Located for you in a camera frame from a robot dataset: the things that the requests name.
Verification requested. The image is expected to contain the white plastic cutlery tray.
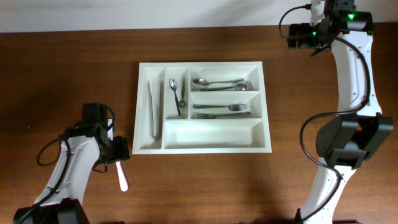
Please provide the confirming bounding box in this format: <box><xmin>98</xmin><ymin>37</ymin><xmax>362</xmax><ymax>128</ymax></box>
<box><xmin>132</xmin><ymin>62</ymin><xmax>272</xmax><ymax>155</ymax></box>

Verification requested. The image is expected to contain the black right camera cable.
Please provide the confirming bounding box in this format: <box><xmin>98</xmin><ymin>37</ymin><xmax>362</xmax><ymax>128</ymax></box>
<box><xmin>278</xmin><ymin>3</ymin><xmax>373</xmax><ymax>223</ymax></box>

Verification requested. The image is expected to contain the small steel fork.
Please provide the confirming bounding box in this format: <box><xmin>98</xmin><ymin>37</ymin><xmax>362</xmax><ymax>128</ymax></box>
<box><xmin>193</xmin><ymin>104</ymin><xmax>248</xmax><ymax>111</ymax></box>

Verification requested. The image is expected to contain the steel tablespoon long handle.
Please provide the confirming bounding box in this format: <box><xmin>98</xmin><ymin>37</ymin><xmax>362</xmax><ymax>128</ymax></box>
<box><xmin>192</xmin><ymin>78</ymin><xmax>244</xmax><ymax>90</ymax></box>

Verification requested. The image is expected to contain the small steel measuring spoon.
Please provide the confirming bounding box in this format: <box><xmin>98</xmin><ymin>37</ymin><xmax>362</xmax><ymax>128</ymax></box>
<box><xmin>169</xmin><ymin>78</ymin><xmax>181</xmax><ymax>116</ymax></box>

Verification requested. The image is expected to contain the white plastic knife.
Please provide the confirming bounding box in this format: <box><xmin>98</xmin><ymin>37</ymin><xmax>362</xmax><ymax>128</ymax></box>
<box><xmin>116</xmin><ymin>161</ymin><xmax>129</xmax><ymax>192</ymax></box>

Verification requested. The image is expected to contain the large steel fork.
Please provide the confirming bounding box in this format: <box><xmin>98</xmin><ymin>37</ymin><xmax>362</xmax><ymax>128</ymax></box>
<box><xmin>190</xmin><ymin>111</ymin><xmax>252</xmax><ymax>119</ymax></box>

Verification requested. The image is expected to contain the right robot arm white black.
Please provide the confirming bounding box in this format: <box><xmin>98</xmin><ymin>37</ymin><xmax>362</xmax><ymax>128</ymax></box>
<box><xmin>285</xmin><ymin>1</ymin><xmax>394</xmax><ymax>223</ymax></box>

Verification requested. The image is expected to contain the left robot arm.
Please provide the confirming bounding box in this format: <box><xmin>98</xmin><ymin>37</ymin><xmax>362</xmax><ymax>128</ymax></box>
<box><xmin>13</xmin><ymin>103</ymin><xmax>130</xmax><ymax>223</ymax></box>

